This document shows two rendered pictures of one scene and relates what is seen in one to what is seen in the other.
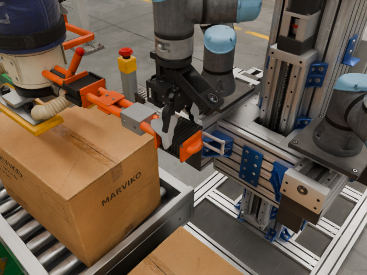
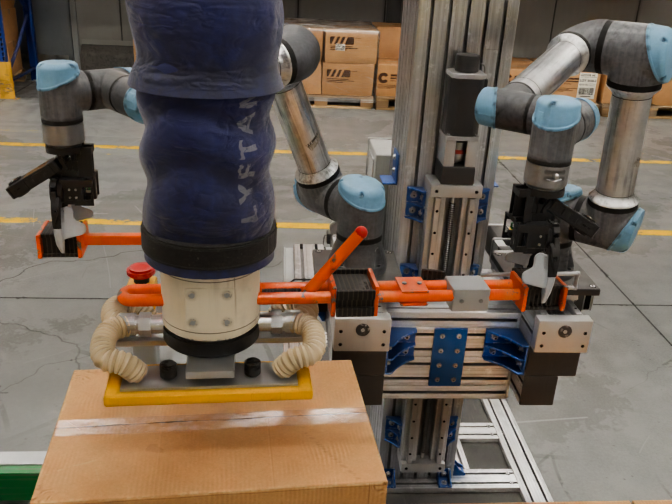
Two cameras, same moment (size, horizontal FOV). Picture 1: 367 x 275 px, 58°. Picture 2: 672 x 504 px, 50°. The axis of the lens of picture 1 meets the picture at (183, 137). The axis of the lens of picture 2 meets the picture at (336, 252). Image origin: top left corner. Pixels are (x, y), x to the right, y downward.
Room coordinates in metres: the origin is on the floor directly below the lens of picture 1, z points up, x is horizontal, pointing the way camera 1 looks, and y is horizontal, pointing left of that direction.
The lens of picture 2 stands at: (0.05, 1.17, 1.82)
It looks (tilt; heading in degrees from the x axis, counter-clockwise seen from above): 24 degrees down; 312
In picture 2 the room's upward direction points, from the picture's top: 3 degrees clockwise
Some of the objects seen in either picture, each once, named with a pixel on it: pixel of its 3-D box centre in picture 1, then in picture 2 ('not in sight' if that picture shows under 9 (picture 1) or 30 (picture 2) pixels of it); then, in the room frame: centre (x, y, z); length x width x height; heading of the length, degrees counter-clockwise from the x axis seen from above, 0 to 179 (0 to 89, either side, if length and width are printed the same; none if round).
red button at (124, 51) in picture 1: (125, 53); (141, 274); (1.51, 0.28, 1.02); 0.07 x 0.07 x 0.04
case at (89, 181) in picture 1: (74, 167); (217, 500); (0.99, 0.46, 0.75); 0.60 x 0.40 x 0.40; 51
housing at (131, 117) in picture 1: (138, 118); (466, 293); (0.68, 0.11, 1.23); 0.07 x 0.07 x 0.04; 51
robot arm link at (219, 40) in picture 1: (219, 47); (359, 205); (1.16, -0.13, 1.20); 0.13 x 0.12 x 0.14; 174
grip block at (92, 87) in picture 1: (85, 88); (351, 291); (0.81, 0.28, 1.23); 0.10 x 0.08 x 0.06; 141
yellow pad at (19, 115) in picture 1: (18, 102); (210, 374); (0.90, 0.54, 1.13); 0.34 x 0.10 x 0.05; 51
